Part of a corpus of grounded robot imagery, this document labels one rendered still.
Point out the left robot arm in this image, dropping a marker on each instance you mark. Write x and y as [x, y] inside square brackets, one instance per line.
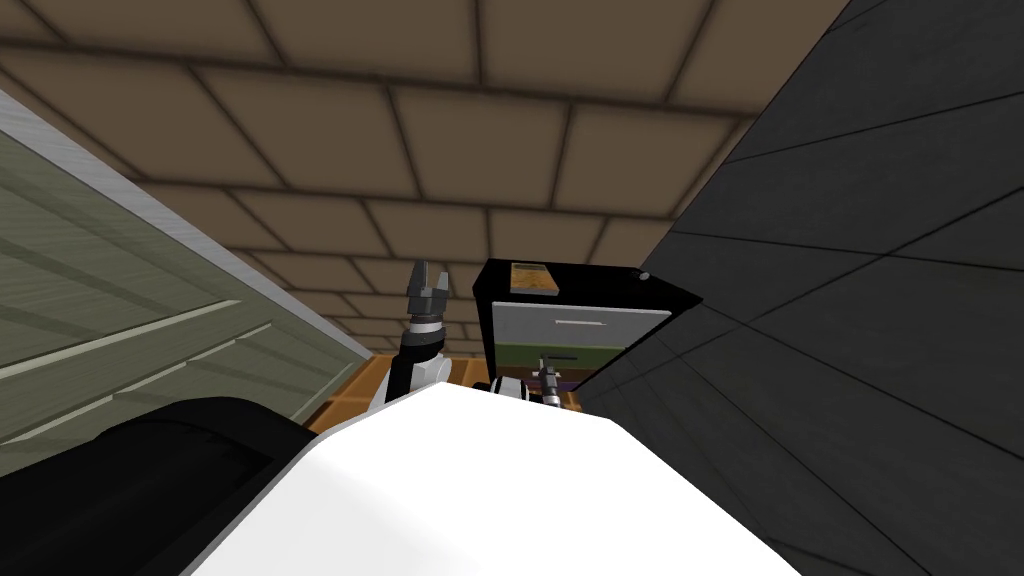
[120, 496]

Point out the green panelled door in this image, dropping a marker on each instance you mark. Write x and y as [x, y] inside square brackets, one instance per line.
[120, 336]

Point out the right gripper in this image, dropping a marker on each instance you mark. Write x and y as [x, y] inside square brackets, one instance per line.
[550, 386]

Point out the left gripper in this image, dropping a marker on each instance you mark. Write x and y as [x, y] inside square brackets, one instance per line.
[426, 308]

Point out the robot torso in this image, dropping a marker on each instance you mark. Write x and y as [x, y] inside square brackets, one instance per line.
[480, 496]

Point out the brown flat board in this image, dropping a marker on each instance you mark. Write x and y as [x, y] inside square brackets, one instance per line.
[534, 279]

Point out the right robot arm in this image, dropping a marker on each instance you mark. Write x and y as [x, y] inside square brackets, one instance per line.
[510, 387]

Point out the grey drawer front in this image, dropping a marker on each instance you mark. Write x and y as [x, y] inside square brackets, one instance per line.
[624, 324]

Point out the black cabinet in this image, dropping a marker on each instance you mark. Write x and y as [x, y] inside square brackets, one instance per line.
[488, 320]

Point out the green drawer front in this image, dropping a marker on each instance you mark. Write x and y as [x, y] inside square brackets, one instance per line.
[520, 354]

